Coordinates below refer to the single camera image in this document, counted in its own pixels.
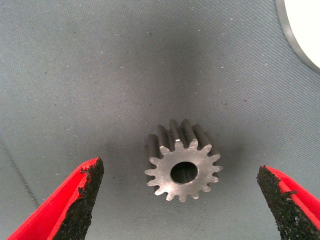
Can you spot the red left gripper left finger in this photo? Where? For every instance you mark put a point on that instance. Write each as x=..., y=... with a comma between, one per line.
x=50, y=215

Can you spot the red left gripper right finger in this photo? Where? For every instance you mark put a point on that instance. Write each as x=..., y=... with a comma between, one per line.
x=295, y=215

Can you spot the steel planetary gear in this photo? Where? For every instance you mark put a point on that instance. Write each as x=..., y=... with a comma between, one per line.
x=162, y=175

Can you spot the round metal carrier plate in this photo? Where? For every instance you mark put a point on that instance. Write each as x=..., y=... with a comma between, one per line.
x=307, y=25

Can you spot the dark grey table cloth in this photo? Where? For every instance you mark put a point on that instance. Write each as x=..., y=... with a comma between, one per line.
x=75, y=75

